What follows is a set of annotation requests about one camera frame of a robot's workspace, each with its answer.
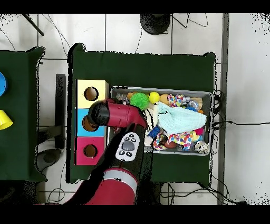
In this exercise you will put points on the wooden box with three holes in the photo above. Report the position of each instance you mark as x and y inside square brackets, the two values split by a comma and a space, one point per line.
[82, 86]

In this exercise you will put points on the mint green cloth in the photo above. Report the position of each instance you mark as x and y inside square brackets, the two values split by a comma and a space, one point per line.
[181, 119]

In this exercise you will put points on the grey round stand foot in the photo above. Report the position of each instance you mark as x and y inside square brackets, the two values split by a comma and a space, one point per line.
[49, 158]

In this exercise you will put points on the yellow ball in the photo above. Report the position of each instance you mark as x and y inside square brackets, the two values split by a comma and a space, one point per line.
[154, 97]

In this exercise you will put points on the yellow cup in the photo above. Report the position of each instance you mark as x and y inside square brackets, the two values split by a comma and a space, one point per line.
[4, 120]

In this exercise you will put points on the green spiky rubber ball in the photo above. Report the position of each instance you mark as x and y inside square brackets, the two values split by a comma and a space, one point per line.
[139, 101]

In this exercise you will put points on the green cloth side table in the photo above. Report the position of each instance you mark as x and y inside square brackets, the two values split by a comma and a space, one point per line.
[21, 148]

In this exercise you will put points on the silver crushed can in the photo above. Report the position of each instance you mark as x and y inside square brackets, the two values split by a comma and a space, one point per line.
[201, 147]

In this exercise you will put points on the black pole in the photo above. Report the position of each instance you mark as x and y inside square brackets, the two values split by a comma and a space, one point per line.
[33, 25]

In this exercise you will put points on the dark green table cloth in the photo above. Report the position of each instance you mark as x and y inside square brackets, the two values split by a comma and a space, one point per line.
[147, 72]

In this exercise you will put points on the small colourful dotted cloth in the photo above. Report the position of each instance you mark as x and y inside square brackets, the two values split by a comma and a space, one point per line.
[176, 100]

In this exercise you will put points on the black panel stand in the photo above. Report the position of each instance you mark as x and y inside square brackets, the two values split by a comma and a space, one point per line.
[60, 110]

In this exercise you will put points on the tan orange ball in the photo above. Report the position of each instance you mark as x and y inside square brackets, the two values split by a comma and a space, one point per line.
[164, 99]

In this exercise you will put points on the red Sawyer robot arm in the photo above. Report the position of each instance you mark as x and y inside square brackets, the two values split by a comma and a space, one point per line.
[120, 116]

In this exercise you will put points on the large colourful dotted cloth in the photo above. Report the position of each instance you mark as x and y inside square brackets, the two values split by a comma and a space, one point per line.
[183, 139]

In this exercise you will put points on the cream white cloth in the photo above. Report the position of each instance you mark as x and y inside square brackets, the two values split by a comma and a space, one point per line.
[152, 118]

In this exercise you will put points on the shallow clear mesh bin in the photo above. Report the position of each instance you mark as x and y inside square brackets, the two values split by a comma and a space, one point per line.
[207, 96]

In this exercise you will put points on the black round stand base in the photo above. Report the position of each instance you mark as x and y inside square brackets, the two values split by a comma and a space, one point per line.
[155, 23]

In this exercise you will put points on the blue round object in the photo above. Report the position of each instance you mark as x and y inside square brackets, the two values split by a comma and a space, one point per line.
[2, 83]

